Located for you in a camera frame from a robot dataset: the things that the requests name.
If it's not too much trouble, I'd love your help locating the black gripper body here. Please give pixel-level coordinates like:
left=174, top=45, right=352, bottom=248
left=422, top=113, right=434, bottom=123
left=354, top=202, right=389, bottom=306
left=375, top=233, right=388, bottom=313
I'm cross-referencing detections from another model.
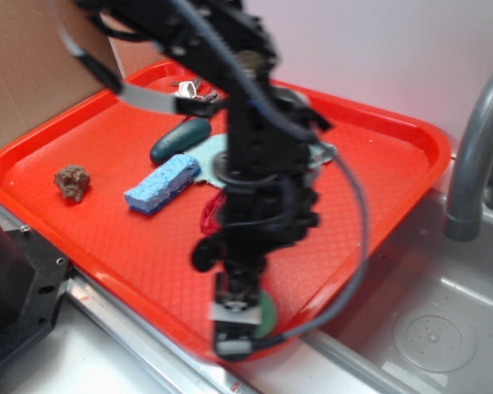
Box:
left=210, top=262, right=265, bottom=361

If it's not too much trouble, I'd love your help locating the green dimpled ball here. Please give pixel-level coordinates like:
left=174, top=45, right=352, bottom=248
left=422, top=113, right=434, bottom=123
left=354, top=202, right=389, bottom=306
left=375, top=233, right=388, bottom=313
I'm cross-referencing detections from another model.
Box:
left=254, top=291, right=278, bottom=339

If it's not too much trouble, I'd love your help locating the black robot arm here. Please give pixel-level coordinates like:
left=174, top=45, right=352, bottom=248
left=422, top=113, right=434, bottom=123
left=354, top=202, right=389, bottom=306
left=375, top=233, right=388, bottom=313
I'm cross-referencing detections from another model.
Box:
left=76, top=1, right=329, bottom=362

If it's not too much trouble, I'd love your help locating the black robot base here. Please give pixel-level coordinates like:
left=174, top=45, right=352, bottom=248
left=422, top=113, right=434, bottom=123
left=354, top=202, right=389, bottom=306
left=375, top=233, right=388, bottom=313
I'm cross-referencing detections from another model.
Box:
left=0, top=226, right=70, bottom=368

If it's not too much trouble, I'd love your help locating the crumpled red cloth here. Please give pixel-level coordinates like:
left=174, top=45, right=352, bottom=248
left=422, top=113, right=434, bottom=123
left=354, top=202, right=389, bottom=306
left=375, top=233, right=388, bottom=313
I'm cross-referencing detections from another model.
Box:
left=200, top=191, right=226, bottom=236

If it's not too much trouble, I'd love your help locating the blue sponge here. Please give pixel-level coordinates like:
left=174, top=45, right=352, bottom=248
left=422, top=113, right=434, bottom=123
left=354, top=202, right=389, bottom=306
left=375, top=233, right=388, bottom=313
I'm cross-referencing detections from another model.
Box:
left=123, top=154, right=200, bottom=215

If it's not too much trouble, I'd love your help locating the light teal towel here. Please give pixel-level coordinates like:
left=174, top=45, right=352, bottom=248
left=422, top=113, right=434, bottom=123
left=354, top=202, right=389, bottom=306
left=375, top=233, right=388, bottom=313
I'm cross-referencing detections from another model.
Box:
left=184, top=134, right=337, bottom=189

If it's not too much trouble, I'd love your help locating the red plastic tray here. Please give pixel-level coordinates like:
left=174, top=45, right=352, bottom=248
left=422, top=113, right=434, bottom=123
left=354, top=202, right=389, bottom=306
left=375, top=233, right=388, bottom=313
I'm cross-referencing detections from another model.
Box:
left=0, top=90, right=451, bottom=359

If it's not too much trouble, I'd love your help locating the grey plastic sink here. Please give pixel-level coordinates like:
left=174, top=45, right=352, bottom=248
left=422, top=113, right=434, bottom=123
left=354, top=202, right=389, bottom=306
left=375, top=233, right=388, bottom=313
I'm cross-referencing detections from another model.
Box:
left=299, top=186, right=493, bottom=394

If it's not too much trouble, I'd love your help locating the sink drain cover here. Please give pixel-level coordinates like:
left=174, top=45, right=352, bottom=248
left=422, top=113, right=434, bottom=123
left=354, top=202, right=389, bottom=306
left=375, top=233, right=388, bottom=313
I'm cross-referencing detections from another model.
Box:
left=393, top=312, right=477, bottom=373

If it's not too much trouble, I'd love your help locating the brown rock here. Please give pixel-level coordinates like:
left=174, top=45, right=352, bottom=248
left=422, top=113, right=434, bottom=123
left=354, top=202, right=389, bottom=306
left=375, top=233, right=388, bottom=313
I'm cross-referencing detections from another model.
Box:
left=53, top=165, right=91, bottom=203

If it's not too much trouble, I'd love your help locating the silver keys bunch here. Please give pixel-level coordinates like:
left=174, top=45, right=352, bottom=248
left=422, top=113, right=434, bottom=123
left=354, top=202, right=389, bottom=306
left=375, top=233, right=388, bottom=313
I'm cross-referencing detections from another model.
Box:
left=170, top=76, right=221, bottom=103

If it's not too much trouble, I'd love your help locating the grey faucet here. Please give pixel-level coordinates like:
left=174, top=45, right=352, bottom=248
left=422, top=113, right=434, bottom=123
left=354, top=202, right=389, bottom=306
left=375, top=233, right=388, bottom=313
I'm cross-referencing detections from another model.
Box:
left=443, top=74, right=493, bottom=241

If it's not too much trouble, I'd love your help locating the brown cardboard panel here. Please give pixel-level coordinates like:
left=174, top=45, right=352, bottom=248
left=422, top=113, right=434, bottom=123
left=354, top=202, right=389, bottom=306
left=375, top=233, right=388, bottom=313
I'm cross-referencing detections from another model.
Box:
left=0, top=0, right=173, bottom=159

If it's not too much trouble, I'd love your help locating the grey cable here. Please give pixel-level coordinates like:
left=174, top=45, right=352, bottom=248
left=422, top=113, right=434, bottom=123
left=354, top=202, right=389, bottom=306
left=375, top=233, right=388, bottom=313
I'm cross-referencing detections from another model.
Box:
left=246, top=139, right=371, bottom=350

